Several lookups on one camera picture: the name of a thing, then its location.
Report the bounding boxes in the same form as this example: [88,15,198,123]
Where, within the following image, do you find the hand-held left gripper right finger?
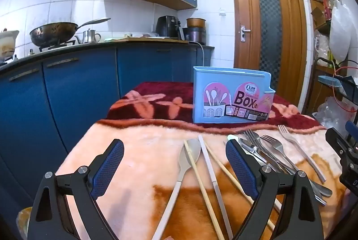
[225,139,325,240]

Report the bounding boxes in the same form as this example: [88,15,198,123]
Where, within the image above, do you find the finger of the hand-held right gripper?
[325,127,358,162]
[346,121,358,142]

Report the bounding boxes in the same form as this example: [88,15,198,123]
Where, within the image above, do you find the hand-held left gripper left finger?
[27,139,125,240]

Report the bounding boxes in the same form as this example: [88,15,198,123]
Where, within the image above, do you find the wooden chopstick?
[205,142,276,230]
[183,141,225,240]

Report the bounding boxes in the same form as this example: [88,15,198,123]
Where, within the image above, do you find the grey spoon with white handle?
[151,139,202,240]

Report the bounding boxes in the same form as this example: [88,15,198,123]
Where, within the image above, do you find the blue plastic utensil box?
[192,66,276,124]

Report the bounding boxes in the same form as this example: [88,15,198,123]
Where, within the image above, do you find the clear plastic bag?
[313,96,358,133]

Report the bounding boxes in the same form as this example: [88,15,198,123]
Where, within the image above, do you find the pink and maroon fleece blanket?
[56,81,350,240]

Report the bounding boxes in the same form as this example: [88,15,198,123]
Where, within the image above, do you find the black metal rack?
[308,57,358,129]

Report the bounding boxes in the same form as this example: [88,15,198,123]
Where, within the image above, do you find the blue base cabinets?
[0,43,215,201]

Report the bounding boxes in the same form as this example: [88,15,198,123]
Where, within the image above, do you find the white plastic bag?
[329,0,356,62]

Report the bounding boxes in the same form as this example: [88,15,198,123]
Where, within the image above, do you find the steel kettle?
[74,28,102,44]

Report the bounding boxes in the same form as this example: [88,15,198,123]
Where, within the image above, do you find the rice cooker pot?
[183,27,207,43]

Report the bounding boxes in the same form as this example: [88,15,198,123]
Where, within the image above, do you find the black wok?
[29,18,111,48]

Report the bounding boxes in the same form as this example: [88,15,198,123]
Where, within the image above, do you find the black air fryer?
[156,16,182,40]

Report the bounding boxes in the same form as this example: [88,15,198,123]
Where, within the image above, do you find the brown pot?
[186,18,207,29]

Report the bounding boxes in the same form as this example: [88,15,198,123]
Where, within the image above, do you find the white ceramic pot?
[0,29,20,59]

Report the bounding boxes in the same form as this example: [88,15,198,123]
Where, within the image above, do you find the red cable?
[332,66,358,112]

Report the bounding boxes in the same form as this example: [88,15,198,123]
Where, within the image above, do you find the white power cable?
[190,40,207,67]

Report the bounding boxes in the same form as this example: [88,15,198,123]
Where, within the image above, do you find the metal door handle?
[240,25,251,42]

